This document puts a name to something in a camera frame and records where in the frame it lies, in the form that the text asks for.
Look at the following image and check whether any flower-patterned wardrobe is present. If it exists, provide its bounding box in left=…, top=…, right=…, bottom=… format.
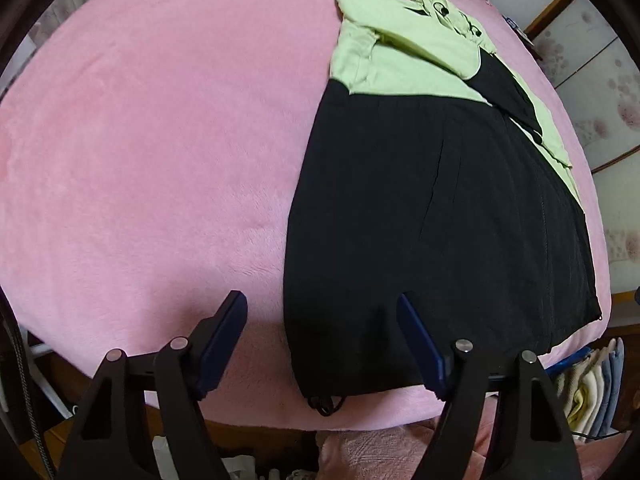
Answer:
left=487, top=0, right=640, bottom=351

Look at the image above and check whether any green and black hooded jacket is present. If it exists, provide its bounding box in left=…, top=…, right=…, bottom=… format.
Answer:
left=282, top=0, right=601, bottom=417

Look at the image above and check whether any wooden door frame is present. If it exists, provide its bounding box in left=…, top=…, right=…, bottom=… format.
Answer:
left=522, top=0, right=583, bottom=41

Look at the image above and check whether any pink bed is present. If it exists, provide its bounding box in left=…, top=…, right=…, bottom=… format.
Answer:
left=0, top=0, right=613, bottom=433

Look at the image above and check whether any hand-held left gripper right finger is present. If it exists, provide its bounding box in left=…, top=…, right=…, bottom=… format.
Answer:
left=396, top=292, right=583, bottom=480

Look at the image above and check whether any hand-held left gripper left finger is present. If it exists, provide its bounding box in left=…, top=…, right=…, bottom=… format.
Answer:
left=55, top=290, right=248, bottom=480

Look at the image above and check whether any pink textured cloth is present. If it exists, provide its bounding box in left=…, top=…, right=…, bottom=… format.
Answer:
left=317, top=420, right=506, bottom=480

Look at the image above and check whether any white plastic panel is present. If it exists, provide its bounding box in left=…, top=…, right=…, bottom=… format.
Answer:
left=27, top=342, right=76, bottom=421

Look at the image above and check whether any black cable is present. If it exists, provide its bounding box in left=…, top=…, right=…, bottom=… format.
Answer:
left=0, top=290, right=56, bottom=480

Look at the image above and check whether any pile of folded pale cloths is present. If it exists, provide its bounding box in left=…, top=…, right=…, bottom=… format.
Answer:
left=552, top=337, right=626, bottom=436

